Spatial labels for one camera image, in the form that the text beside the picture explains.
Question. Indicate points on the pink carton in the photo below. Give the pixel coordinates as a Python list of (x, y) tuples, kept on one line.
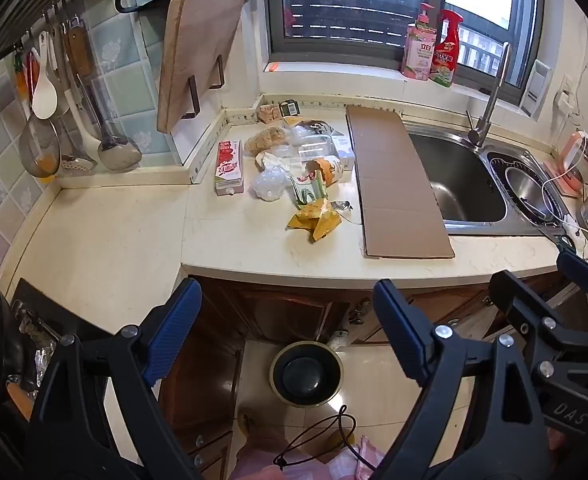
[(229, 165)]

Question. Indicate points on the tan snack packet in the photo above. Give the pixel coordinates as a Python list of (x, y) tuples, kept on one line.
[(271, 114)]

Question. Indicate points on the red kitchen utensil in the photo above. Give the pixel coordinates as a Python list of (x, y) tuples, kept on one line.
[(22, 77)]

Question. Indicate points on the pink checked cloth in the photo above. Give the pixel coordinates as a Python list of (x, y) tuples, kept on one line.
[(371, 457)]

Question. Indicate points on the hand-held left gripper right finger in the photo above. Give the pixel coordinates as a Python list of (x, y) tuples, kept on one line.
[(398, 330)]

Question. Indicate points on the steel faucet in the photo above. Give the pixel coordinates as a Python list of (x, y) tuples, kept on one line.
[(493, 95)]

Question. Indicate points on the pink pump bottle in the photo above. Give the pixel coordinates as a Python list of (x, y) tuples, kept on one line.
[(418, 55)]

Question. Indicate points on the white wall socket cover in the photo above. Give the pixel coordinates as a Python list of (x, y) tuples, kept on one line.
[(536, 90)]

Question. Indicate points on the wooden cutting board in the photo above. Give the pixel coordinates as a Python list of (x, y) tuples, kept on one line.
[(199, 60)]

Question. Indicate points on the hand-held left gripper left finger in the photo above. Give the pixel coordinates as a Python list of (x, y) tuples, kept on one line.
[(174, 330)]

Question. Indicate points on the dark framed window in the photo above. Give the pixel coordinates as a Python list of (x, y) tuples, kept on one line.
[(324, 57)]

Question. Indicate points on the white splash guard panel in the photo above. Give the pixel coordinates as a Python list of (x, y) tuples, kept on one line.
[(199, 150)]

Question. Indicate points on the clear plastic box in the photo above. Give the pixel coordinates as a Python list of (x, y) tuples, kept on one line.
[(319, 149)]

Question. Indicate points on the black cutting board holder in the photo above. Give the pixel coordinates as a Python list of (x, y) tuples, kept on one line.
[(194, 105)]

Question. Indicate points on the round metal cabinet knob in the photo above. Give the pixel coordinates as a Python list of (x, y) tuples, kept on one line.
[(339, 340)]

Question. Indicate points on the green striped wrapper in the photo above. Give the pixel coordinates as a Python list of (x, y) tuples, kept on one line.
[(309, 192)]

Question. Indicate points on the white small packet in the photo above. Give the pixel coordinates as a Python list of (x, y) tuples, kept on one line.
[(344, 147)]

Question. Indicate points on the white rice paddle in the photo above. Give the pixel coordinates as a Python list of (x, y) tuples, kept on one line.
[(44, 100)]

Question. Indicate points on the brown cardboard sheet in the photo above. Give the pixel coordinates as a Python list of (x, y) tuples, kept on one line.
[(393, 185)]

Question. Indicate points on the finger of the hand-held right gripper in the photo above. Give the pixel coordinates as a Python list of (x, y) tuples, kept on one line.
[(581, 267), (518, 300)]

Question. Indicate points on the black slatted wall shelf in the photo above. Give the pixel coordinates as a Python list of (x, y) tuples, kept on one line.
[(24, 15)]

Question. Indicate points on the steel bowl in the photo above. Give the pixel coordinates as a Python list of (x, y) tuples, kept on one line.
[(523, 185)]

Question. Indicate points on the black and white patterned wrapper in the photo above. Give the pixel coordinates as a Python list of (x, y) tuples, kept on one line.
[(324, 126)]

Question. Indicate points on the wooden base cabinet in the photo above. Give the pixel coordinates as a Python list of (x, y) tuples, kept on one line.
[(284, 310)]

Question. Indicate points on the black gas stove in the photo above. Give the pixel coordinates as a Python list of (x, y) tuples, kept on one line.
[(49, 305)]

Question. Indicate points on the dark green small packet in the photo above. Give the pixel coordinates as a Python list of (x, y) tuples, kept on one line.
[(289, 108)]

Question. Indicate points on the white tissue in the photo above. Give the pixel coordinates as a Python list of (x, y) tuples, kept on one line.
[(274, 161)]

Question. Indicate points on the yellow slipper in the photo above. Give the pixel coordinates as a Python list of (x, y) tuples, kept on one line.
[(248, 421)]

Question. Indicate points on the clear plastic cup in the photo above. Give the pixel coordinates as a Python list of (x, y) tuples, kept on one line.
[(271, 185)]

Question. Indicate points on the yellow snack bag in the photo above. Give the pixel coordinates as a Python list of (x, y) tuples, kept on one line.
[(319, 217)]

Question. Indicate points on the round metal drawer knob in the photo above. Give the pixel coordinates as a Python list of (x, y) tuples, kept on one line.
[(198, 459), (198, 441)]

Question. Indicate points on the red spray bottle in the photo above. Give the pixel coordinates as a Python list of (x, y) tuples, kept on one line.
[(446, 60)]

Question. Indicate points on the round trash bin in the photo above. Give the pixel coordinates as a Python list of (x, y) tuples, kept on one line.
[(306, 377)]

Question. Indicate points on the stainless steel sink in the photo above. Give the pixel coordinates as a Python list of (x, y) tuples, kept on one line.
[(453, 175)]

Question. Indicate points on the aluminium foil liner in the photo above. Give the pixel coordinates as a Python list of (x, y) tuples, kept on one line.
[(39, 345)]

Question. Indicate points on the pink kitchen appliance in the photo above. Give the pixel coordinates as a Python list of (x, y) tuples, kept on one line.
[(573, 155)]

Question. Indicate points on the clear bag of noodles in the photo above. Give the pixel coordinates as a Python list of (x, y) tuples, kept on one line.
[(264, 140)]

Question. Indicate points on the white wall socket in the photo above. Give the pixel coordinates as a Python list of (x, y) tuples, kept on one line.
[(564, 94)]

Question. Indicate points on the hanging kitchen utensils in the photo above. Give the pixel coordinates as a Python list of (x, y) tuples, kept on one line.
[(119, 155)]

